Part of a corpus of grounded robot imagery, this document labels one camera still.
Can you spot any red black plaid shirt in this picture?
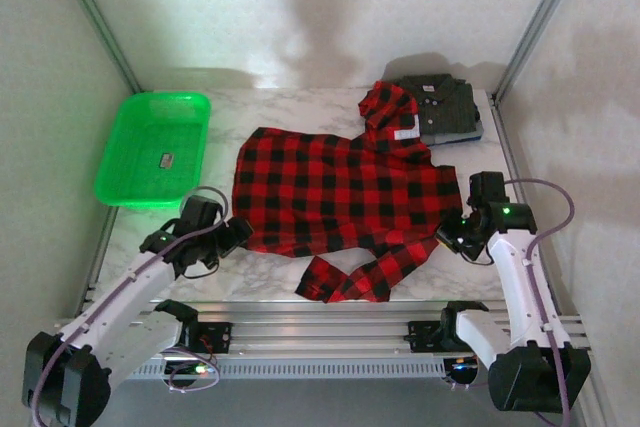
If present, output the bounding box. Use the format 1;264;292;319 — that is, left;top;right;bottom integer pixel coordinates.
230;79;464;305

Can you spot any green plastic basket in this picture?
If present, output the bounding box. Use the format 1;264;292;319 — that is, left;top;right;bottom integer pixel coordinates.
93;90;213;212

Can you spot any blue folded shirt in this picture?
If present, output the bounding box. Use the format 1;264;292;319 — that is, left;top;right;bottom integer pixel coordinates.
427;119;485;148

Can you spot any grey folded shirt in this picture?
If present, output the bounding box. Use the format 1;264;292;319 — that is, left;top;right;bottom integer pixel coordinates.
424;130;479;147

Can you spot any dark green striped shirt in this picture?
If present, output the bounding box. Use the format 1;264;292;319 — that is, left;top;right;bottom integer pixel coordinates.
392;73;481;139

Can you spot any right aluminium side rail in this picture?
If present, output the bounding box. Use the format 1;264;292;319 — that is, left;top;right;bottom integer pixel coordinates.
490;91;561;318

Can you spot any aluminium side rail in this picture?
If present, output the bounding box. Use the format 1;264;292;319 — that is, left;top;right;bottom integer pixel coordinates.
490;91;561;318
74;91;151;318

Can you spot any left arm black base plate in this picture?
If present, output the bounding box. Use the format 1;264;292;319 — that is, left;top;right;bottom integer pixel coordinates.
177;321;234;354

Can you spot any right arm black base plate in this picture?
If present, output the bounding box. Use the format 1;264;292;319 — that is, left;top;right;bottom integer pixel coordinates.
407;319;451;353

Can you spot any left aluminium side rail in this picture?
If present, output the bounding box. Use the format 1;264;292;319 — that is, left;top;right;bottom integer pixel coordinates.
74;91;151;318

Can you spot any aluminium mounting rail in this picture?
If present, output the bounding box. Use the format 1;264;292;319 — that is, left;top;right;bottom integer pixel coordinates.
49;299;595;359

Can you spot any grey slotted cable duct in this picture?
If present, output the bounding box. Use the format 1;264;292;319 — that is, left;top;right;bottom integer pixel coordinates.
124;359;447;381

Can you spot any right aluminium frame post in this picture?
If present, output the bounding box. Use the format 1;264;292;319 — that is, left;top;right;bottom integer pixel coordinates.
490;0;591;107

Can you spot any aluminium frame post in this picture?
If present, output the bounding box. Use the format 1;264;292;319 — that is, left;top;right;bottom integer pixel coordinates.
490;0;591;107
47;0;150;107

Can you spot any left aluminium frame post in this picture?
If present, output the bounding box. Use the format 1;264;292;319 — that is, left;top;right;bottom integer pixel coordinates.
47;0;150;107

